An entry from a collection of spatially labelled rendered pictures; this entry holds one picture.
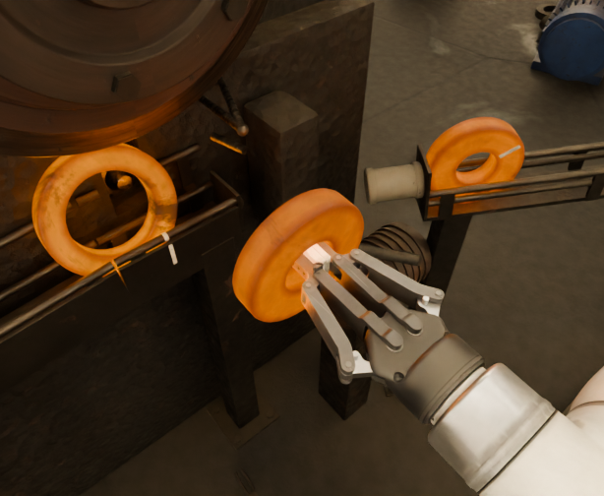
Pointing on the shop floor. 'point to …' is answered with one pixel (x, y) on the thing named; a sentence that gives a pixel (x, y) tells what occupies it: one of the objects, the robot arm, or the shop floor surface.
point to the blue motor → (581, 38)
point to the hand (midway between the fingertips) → (301, 248)
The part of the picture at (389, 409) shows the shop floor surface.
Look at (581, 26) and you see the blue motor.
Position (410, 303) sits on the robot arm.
